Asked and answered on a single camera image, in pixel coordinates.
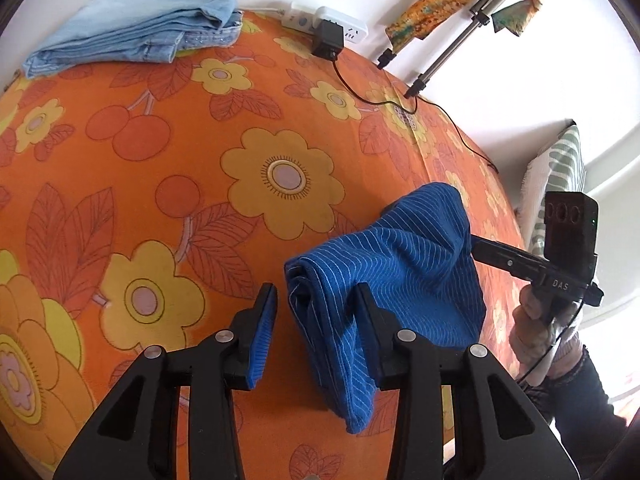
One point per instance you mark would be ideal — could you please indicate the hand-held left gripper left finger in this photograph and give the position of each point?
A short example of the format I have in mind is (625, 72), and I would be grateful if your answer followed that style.
(262, 340)

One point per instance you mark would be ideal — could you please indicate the orange floral tablecloth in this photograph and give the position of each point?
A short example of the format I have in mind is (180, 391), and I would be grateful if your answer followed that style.
(150, 185)

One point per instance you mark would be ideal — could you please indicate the orange patterned scarf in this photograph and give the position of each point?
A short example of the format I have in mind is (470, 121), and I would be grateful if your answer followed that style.
(440, 5)

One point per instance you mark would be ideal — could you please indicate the black power adapter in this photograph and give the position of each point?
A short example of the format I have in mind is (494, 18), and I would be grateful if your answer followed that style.
(327, 37)

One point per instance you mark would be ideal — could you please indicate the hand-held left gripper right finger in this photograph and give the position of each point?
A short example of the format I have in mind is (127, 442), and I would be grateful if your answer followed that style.
(372, 340)

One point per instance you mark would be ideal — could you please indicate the blue striped pants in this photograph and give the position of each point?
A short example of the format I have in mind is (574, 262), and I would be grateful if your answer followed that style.
(415, 260)

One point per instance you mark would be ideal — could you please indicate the person's right forearm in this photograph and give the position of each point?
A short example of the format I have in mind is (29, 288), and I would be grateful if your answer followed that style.
(590, 390)

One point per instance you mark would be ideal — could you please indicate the green striped pillow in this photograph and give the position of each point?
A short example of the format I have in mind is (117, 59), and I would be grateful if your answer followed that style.
(565, 160)

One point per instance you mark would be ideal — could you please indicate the person's right hand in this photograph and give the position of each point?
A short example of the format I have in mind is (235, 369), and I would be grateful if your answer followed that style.
(530, 340)

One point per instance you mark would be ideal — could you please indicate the folded light blue jeans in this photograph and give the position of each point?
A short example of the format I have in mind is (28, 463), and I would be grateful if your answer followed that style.
(125, 25)

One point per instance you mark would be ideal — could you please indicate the silver camera tripod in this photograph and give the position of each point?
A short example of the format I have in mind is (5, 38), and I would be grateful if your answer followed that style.
(481, 19)

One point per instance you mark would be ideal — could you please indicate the white power strip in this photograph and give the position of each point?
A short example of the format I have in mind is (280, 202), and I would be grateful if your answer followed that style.
(350, 27)

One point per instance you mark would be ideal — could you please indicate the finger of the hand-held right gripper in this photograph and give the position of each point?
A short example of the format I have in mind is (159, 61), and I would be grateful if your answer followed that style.
(510, 259)

